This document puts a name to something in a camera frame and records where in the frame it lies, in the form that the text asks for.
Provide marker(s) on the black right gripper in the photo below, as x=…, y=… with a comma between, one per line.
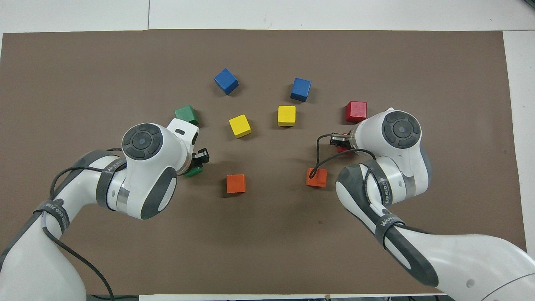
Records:
x=352, y=142

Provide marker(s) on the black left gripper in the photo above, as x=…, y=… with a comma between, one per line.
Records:
x=191, y=162

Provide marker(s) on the red wooden block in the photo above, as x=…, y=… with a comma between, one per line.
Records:
x=356, y=111
x=342, y=149

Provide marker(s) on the green wooden block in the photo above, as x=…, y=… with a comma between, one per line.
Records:
x=186, y=112
x=194, y=172

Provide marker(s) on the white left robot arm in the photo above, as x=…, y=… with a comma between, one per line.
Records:
x=142, y=167

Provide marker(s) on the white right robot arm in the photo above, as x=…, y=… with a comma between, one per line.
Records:
x=397, y=159

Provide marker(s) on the orange wooden block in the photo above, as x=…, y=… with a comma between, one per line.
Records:
x=236, y=183
x=316, y=177

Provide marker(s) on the yellow wooden block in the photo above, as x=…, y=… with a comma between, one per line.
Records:
x=240, y=125
x=286, y=115

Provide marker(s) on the blue wooden block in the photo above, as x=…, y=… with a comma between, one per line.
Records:
x=301, y=88
x=226, y=81

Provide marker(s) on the brown table mat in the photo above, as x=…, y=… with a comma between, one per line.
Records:
x=267, y=234

